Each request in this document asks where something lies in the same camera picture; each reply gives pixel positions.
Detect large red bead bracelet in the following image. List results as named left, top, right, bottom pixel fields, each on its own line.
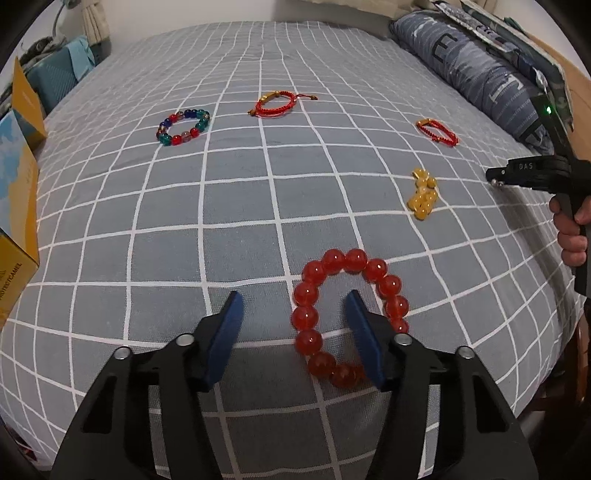
left=291, top=248, right=411, bottom=392

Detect person's right hand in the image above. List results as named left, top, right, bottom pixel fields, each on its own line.
left=550, top=196, right=591, bottom=268

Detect teal fabric bag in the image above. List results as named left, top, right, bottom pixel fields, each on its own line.
left=22, top=36, right=95, bottom=117

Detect red cord bracelet gold bead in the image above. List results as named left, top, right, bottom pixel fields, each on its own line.
left=248, top=92, right=319, bottom=118

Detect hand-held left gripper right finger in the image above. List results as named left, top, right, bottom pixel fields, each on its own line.
left=342, top=290, right=540, bottom=480

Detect wooden headboard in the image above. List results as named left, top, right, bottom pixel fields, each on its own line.
left=536, top=39, right=591, bottom=162

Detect small red cord bracelet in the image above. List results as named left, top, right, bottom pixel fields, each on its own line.
left=416, top=119, right=460, bottom=147

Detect yellow bead bracelet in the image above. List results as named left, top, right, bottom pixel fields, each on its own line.
left=406, top=167, right=439, bottom=221

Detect multicolour glass bead bracelet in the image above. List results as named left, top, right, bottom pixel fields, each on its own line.
left=156, top=108, right=212, bottom=147

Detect yellow cardboard box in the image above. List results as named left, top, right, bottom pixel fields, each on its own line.
left=0, top=55, right=49, bottom=326

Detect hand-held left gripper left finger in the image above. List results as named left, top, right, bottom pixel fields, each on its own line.
left=50, top=291, right=245, bottom=480

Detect blue patterned pillow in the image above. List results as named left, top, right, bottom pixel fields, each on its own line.
left=392, top=11, right=555, bottom=155

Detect beige curtain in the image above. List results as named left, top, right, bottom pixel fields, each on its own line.
left=78, top=0, right=114, bottom=43

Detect grey checked bed sheet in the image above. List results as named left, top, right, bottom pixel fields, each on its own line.
left=0, top=21, right=583, bottom=480

